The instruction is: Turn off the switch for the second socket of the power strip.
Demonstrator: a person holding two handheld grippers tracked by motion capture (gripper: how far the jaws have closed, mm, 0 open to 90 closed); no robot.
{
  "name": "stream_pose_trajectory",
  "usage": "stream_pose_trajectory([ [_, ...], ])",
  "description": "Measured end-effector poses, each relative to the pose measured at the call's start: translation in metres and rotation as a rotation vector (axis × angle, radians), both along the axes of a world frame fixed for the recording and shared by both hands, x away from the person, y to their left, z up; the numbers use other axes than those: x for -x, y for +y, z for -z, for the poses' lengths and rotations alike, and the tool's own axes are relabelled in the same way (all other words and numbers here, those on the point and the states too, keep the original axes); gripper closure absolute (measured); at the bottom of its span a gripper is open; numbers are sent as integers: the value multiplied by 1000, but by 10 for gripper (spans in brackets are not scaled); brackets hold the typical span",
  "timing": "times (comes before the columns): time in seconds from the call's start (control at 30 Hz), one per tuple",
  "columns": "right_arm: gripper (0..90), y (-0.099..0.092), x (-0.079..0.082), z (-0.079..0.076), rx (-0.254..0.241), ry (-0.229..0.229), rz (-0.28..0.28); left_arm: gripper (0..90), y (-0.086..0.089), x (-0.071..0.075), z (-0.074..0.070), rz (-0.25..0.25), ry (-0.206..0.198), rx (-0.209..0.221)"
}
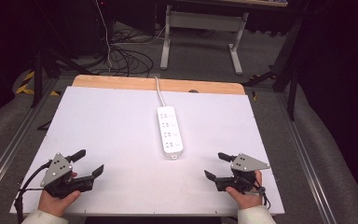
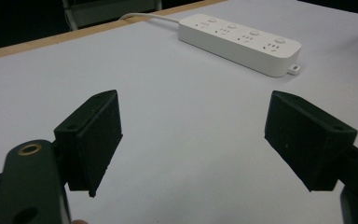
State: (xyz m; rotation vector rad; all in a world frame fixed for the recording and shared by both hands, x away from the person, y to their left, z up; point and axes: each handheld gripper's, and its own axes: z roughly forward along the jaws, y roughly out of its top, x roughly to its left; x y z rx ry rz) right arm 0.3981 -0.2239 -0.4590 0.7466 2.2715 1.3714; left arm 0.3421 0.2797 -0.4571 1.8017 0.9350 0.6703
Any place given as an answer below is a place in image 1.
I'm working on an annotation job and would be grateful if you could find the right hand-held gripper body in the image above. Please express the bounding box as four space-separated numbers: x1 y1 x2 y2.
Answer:
214 152 271 193

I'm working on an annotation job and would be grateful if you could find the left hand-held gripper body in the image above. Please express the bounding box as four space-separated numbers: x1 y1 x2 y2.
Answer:
39 152 94 200

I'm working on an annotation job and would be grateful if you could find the person's left hand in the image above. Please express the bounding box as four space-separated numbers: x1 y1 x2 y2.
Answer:
38 172 82 217

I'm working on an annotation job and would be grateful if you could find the person's right hand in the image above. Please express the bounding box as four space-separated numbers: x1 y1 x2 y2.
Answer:
225 170 264 210

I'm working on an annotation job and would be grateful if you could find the white table cover board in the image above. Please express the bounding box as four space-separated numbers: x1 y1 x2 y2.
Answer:
9 86 285 217

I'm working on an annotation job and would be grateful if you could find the white power strip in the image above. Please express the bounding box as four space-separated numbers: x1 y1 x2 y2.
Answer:
156 105 185 161

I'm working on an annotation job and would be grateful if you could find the yellow black floor tape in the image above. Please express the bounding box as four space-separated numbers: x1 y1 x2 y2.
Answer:
15 70 62 97

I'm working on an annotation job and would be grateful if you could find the black metal stand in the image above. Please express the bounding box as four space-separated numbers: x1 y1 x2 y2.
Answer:
241 17 304 121
30 0 94 109

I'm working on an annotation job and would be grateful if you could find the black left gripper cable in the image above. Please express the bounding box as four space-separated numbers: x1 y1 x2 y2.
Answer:
13 160 54 224

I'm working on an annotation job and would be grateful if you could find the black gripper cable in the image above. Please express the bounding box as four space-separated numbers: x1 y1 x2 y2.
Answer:
13 160 54 224
251 176 272 211

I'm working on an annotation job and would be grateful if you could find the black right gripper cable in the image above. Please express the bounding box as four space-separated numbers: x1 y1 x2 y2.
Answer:
251 176 272 211

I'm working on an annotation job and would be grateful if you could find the aluminium floor rail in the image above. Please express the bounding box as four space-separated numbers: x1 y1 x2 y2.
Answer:
274 91 337 224
0 77 61 201

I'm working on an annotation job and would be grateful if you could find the white power strip cable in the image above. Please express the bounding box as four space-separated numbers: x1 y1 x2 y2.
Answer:
153 76 168 108

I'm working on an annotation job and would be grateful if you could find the bundle of black floor cables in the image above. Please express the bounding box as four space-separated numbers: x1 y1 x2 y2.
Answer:
107 29 155 77

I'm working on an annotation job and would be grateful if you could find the thin white hanging cable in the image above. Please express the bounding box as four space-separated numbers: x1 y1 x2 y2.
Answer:
95 0 114 73

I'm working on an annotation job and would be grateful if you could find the white metal desk frame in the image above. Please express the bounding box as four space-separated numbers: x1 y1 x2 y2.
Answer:
159 4 250 76

